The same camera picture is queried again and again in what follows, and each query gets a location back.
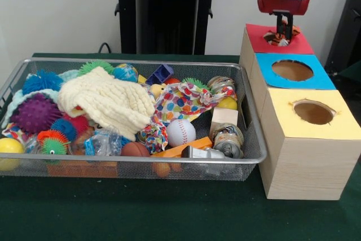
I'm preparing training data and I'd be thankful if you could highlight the tiger plush toy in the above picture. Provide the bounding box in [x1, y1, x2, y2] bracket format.
[263, 25, 301, 47]

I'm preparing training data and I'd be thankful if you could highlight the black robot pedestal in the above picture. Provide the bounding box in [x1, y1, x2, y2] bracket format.
[108, 0, 228, 55]

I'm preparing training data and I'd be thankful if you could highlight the white baseball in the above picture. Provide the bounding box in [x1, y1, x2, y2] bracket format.
[166, 119, 197, 148]

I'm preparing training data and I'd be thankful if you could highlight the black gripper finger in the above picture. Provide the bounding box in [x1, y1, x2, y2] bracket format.
[284, 14, 294, 40]
[276, 14, 284, 36]

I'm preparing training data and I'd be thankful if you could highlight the purple spiky ball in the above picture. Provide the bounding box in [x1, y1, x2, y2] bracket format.
[11, 93, 64, 134]

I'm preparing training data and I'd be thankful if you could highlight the black cable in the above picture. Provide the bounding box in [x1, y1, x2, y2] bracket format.
[98, 42, 122, 54]

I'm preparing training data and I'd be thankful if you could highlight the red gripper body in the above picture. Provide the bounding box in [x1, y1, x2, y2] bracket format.
[256, 0, 312, 16]

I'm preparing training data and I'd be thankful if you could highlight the blue building block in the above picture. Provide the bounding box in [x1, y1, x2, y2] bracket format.
[145, 64, 175, 86]

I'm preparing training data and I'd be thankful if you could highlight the black chair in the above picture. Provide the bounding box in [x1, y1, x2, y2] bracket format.
[324, 0, 361, 69]

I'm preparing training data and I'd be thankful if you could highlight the cream knitted cloth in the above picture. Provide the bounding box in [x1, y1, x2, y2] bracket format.
[58, 65, 155, 142]

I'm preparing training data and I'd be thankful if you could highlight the polka dot cloth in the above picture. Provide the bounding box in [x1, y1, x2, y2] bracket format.
[151, 81, 238, 125]

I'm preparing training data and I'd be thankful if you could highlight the plain wooden cube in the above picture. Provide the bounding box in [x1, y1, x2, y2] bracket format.
[210, 107, 239, 132]

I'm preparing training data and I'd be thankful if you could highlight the shallow mesh bin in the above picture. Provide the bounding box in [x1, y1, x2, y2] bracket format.
[0, 57, 268, 182]

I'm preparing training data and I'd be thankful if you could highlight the yellow smooth ball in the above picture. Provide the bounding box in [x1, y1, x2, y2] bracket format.
[0, 137, 25, 172]

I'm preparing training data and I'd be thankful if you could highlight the crushed drink can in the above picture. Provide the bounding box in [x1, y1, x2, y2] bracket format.
[210, 124, 245, 159]

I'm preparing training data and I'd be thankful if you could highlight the blue puffer ball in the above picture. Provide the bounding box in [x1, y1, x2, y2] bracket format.
[21, 69, 65, 95]

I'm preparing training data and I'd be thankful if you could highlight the globe print ball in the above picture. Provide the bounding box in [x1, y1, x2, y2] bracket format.
[112, 63, 139, 82]

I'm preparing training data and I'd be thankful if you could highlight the wooden box with three holes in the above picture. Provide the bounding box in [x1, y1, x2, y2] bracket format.
[239, 23, 361, 201]

